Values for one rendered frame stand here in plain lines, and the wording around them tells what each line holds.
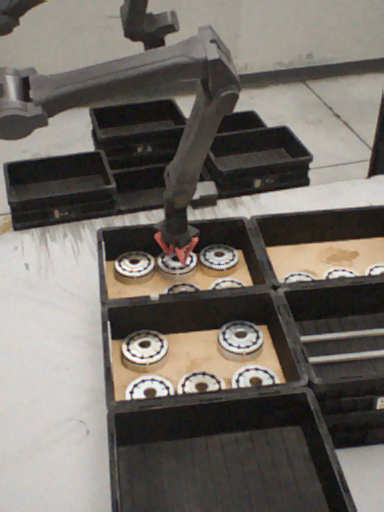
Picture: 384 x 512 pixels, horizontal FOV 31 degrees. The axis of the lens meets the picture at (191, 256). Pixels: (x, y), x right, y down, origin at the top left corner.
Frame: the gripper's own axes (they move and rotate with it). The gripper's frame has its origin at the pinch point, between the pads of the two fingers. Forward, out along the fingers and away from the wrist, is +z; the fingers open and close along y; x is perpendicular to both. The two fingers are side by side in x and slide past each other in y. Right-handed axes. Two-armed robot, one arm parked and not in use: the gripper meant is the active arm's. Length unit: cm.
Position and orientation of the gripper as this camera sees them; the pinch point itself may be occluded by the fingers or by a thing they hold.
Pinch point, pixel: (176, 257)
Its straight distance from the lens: 177.6
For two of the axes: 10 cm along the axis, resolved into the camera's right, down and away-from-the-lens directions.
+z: 0.0, 7.9, 6.1
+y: -7.4, -4.1, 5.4
